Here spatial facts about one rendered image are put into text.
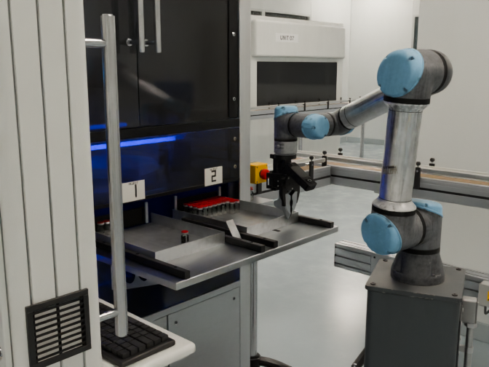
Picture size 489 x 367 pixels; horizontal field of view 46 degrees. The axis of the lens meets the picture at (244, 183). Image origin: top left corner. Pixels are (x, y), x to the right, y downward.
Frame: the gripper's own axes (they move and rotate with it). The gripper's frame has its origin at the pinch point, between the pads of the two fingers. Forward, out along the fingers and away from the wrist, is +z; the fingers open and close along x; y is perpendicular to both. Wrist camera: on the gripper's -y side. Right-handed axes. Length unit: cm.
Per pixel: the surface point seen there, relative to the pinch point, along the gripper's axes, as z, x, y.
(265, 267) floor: 91, -153, 141
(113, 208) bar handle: -22, 85, -26
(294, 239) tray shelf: 3.6, 11.3, -10.7
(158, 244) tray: 3.2, 42.4, 15.4
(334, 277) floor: 91, -168, 94
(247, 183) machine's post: -5.2, -10.2, 28.3
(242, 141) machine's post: -21.1, -7.9, 28.2
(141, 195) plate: -8.8, 38.2, 28.0
